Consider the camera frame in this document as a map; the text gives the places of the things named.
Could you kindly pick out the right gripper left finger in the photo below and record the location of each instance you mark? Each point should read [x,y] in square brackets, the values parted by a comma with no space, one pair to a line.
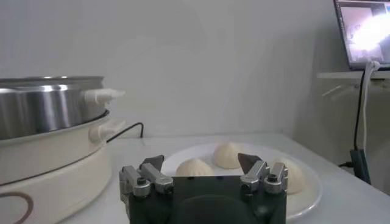
[160,180]

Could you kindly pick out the stainless steel steamer pot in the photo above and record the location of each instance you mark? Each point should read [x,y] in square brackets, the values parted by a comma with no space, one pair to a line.
[45,106]

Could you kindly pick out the black power strip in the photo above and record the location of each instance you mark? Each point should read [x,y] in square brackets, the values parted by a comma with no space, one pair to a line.
[361,165]

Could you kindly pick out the white round plate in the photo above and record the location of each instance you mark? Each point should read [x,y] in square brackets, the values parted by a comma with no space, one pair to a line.
[304,198]

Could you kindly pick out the white steamed baozi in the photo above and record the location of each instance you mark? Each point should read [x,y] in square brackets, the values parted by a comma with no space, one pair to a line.
[227,156]
[195,169]
[295,179]

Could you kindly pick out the white side table with laptop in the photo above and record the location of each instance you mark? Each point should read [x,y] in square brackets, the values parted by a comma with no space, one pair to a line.
[335,75]

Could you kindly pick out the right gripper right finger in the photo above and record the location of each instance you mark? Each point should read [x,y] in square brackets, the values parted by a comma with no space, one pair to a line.
[254,176]

